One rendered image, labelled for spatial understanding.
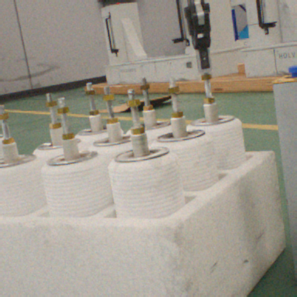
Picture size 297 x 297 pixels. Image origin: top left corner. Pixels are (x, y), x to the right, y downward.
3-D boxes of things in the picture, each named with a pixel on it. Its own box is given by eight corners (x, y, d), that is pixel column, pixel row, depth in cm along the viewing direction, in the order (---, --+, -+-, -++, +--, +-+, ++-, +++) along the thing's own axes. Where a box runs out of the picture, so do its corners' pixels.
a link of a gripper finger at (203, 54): (196, 38, 94) (200, 69, 95) (197, 37, 92) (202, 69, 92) (205, 36, 94) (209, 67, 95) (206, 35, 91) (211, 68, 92)
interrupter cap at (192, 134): (177, 145, 83) (176, 141, 82) (146, 143, 89) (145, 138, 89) (216, 134, 87) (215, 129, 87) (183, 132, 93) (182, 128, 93)
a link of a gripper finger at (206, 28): (191, 11, 89) (192, 39, 93) (192, 18, 88) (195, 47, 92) (208, 8, 88) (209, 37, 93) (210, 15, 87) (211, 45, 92)
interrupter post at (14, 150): (12, 165, 89) (8, 145, 88) (1, 165, 90) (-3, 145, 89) (23, 162, 91) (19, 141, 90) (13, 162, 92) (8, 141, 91)
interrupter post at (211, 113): (212, 121, 99) (209, 103, 99) (222, 121, 97) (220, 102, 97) (202, 124, 98) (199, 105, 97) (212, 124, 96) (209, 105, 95)
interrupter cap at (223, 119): (213, 118, 103) (212, 114, 103) (244, 119, 97) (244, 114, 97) (181, 128, 98) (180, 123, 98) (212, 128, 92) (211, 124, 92)
